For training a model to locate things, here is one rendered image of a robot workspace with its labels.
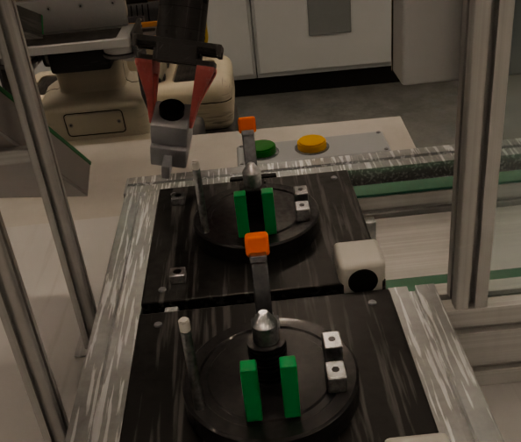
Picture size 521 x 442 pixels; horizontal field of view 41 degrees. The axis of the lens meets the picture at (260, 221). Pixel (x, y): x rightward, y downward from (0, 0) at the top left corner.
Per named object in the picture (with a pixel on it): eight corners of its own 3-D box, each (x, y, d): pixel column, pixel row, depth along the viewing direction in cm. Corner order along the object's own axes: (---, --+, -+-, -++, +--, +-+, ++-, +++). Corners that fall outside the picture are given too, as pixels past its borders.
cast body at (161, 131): (158, 130, 90) (157, 87, 85) (192, 133, 90) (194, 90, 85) (146, 176, 85) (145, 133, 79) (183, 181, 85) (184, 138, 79)
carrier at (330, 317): (142, 330, 68) (117, 219, 62) (389, 304, 68) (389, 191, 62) (108, 560, 47) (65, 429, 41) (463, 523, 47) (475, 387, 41)
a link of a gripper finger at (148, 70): (189, 129, 81) (199, 46, 80) (128, 121, 81) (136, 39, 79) (195, 127, 88) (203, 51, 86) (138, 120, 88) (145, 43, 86)
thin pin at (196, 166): (202, 230, 75) (190, 159, 71) (210, 229, 75) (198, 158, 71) (202, 234, 75) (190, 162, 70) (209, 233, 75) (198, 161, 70)
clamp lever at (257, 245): (253, 318, 61) (244, 232, 60) (276, 317, 61) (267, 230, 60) (253, 331, 57) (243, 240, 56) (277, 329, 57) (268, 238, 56)
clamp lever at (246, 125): (244, 182, 83) (237, 117, 81) (261, 181, 83) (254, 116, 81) (244, 186, 79) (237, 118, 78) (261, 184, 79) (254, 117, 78)
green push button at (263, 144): (247, 153, 100) (246, 140, 99) (275, 150, 100) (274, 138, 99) (248, 166, 96) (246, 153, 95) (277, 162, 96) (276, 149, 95)
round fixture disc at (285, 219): (196, 203, 85) (195, 188, 84) (312, 191, 85) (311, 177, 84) (193, 269, 73) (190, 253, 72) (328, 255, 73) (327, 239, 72)
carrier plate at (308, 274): (161, 202, 90) (159, 188, 89) (347, 182, 90) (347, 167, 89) (144, 320, 69) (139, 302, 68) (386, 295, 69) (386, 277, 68)
